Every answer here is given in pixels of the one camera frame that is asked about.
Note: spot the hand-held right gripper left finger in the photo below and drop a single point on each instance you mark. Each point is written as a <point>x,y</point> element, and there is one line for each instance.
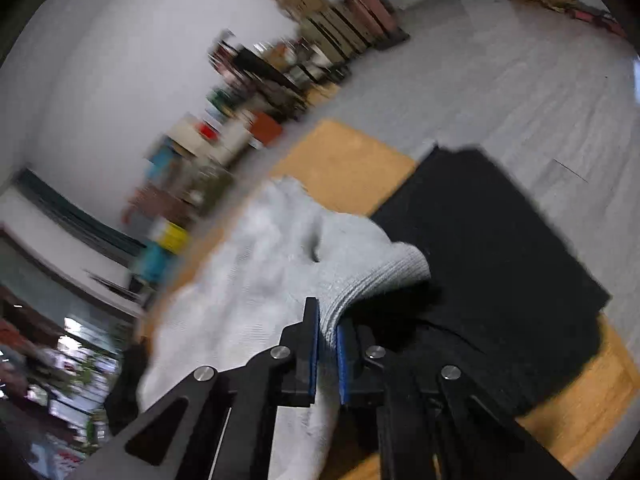
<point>313,350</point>

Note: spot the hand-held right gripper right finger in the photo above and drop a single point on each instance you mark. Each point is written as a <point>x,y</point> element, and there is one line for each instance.
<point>344,365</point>

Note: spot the grey knit sweater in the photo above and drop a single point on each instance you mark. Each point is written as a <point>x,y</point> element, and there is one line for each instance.
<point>350,260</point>

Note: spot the black garment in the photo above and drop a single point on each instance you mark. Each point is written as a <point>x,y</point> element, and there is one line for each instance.
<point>490,260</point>

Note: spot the wooden table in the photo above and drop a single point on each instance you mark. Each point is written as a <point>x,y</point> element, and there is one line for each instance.
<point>345,165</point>

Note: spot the dark cloth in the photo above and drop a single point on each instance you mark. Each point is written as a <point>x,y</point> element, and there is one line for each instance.
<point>125,385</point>

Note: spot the cluttered storage shelf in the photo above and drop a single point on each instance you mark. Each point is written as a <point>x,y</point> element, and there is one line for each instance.
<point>235,110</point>

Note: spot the glass window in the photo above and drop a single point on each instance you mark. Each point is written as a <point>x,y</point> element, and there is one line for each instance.
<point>60,360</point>

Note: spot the stack of cardboard boxes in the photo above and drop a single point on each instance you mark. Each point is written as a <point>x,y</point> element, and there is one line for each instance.
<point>340,10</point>

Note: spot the red object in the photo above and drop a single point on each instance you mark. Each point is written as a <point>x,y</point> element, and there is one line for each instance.
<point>597,17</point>

